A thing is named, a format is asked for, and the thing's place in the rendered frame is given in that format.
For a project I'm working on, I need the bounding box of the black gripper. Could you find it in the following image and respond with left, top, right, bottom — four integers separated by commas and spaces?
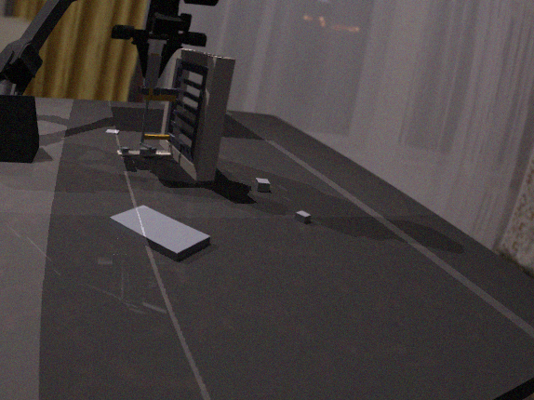
111, 0, 207, 78

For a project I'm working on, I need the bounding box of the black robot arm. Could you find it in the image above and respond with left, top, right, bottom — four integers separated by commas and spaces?
0, 0, 219, 96

